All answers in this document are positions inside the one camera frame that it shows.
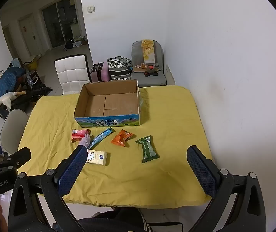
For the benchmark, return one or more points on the pink suitcase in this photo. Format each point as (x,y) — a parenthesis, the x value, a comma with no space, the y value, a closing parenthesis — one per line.
(99,73)

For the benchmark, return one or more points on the cream tissue pack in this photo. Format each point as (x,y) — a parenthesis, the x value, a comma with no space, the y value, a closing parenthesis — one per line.
(99,157)

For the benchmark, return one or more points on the green snack packet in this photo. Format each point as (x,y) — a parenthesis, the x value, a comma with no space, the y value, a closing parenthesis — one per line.
(147,149)

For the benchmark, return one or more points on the orange snack packet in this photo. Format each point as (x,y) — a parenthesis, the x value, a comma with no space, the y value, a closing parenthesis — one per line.
(121,137)

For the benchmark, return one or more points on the white padded chair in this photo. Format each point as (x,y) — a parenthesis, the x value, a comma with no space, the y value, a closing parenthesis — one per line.
(71,75)

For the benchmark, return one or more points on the black and white patterned bag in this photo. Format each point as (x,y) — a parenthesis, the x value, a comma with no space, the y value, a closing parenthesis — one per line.
(119,69)

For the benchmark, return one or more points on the yellow tablecloth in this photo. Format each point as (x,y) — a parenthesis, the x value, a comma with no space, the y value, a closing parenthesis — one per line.
(128,178)

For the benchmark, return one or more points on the blue striped cloth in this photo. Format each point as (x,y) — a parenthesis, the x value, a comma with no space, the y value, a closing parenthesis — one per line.
(7,79)

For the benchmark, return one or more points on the pink sock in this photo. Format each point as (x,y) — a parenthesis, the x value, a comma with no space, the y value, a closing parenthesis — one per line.
(85,140)

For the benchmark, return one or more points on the person's dark pants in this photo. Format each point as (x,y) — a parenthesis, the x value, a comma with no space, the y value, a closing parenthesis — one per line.
(118,222)

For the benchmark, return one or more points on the white goose plush toy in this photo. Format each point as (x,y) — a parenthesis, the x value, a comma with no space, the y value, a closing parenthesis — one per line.
(5,100)

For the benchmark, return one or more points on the yellow snack bag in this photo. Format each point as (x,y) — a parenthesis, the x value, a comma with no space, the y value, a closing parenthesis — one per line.
(148,53)

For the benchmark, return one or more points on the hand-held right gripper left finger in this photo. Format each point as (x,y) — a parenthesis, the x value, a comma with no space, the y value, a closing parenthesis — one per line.
(72,166)

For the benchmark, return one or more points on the cardboard box with blue print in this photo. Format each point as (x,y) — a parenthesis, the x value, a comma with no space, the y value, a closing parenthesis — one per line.
(109,106)

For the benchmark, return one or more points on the blue stick packet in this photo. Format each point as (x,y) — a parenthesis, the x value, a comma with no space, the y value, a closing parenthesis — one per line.
(101,136)

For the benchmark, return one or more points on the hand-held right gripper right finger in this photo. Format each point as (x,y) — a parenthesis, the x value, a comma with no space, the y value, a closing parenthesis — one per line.
(200,171)

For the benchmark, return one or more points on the dark small tool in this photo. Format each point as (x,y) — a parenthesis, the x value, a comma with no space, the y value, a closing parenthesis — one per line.
(151,73)

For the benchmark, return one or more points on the flat cardboard piece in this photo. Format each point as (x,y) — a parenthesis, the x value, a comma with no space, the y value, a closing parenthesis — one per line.
(138,69)

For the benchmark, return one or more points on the black stroller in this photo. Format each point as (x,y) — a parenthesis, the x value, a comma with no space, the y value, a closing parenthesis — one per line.
(36,90)

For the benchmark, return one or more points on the cardboard boxes on floor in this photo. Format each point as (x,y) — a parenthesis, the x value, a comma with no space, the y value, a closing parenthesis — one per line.
(78,42)

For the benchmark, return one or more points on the white wall switch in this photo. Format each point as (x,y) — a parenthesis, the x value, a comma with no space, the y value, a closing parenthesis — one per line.
(91,9)

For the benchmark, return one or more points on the grey cushioned chair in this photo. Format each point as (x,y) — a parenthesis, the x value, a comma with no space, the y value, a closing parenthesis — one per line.
(152,79)

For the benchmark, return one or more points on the wooden door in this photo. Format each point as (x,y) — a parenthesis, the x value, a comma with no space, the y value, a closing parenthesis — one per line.
(30,36)

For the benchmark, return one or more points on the sliding glass door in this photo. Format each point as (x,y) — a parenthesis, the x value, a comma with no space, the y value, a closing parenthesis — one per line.
(58,21)

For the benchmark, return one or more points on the beige round-backed chair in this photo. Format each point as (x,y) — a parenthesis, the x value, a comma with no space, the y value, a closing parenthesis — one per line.
(12,128)

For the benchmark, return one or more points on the person's left forearm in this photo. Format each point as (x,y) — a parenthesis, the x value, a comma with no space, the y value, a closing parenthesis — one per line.
(1,215)

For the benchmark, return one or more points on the white board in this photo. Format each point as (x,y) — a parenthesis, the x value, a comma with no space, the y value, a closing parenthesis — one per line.
(170,76)

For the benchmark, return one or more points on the red snack packet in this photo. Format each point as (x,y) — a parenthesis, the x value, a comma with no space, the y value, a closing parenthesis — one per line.
(78,135)

